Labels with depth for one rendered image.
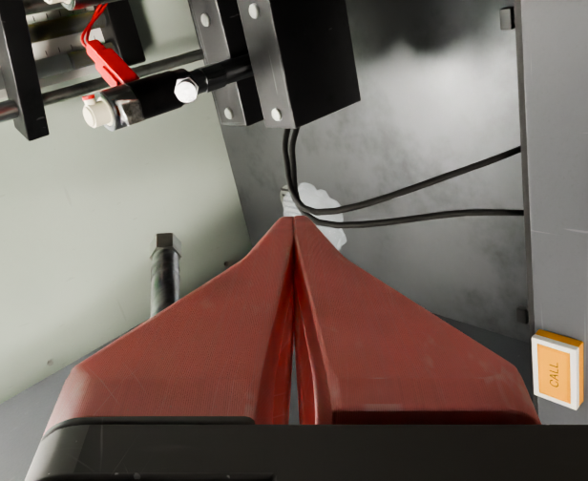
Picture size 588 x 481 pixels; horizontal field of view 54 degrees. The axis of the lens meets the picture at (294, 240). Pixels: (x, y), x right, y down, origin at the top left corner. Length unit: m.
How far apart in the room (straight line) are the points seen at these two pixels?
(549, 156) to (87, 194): 0.53
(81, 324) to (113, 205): 0.15
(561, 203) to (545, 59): 0.09
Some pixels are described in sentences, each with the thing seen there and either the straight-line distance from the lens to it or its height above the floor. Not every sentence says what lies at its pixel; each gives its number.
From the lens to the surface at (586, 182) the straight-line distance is 0.37.
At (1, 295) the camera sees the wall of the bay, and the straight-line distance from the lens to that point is 0.72.
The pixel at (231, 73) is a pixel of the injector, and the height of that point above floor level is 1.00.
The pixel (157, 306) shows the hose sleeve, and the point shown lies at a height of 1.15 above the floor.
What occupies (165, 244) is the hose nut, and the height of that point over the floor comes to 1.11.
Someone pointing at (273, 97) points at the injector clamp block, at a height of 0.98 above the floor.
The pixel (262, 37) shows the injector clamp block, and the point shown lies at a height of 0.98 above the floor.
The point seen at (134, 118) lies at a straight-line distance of 0.39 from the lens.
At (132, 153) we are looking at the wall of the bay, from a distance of 0.75.
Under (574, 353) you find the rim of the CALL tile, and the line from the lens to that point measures 0.42.
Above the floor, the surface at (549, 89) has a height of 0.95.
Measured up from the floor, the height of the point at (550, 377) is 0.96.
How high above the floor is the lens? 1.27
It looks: 34 degrees down
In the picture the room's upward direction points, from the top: 120 degrees counter-clockwise
